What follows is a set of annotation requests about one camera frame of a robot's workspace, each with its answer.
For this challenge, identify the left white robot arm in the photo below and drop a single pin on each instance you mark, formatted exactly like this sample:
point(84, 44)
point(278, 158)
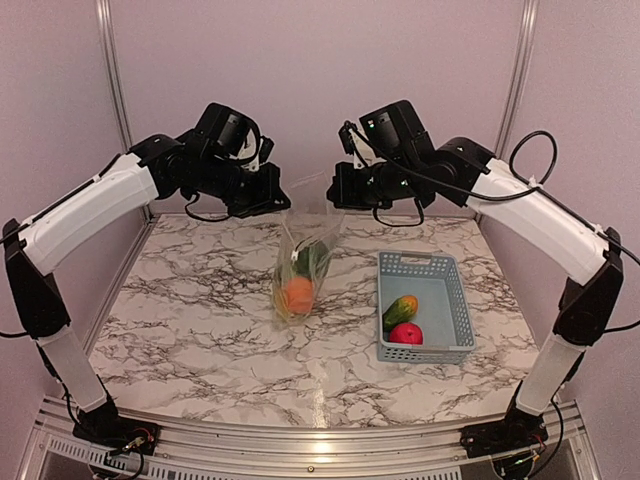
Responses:
point(151, 170)

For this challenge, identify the right aluminium frame post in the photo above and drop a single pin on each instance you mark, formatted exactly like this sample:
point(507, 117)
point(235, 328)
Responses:
point(523, 54)

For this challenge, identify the aluminium frame post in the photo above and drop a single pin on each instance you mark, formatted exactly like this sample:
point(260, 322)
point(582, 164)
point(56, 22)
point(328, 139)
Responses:
point(523, 54)
point(109, 51)

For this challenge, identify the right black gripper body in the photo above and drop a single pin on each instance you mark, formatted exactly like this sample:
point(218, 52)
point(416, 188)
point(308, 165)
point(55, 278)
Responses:
point(392, 182)

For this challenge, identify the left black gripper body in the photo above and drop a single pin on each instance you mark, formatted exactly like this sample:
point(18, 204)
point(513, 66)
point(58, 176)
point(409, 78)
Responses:
point(245, 195)

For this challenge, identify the orange toy orange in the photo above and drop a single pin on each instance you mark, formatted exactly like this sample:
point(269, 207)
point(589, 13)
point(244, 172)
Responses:
point(299, 295)

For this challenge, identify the red toy apple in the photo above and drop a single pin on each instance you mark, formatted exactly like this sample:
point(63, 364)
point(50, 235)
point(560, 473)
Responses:
point(406, 333)

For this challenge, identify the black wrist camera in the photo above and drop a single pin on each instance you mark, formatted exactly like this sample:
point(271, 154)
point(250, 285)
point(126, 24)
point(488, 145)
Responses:
point(391, 137)
point(228, 135)

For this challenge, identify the grey plastic basket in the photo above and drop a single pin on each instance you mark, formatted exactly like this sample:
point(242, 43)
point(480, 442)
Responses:
point(443, 314)

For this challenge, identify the clear zip top bag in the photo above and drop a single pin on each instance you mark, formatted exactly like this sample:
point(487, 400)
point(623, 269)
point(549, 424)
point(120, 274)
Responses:
point(309, 234)

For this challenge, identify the left aluminium frame post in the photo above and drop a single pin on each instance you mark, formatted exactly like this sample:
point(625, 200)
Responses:
point(109, 51)

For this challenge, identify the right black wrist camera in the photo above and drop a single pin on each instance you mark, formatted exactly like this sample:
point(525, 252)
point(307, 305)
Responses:
point(391, 137)

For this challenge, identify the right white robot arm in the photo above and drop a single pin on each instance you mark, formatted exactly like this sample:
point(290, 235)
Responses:
point(469, 175)

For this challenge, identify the green orange toy cucumber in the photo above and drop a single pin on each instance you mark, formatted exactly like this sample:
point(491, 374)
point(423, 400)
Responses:
point(402, 310)

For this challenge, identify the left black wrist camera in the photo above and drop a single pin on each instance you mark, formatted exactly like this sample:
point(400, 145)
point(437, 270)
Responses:
point(228, 135)

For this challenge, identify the front aluminium rail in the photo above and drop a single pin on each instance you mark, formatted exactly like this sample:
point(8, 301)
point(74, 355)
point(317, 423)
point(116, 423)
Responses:
point(192, 449)

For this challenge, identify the green toy bell pepper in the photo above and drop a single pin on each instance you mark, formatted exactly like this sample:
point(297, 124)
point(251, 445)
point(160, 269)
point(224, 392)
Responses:
point(313, 261)

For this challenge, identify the yellow toy banana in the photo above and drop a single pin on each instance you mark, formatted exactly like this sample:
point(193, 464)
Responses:
point(282, 313)

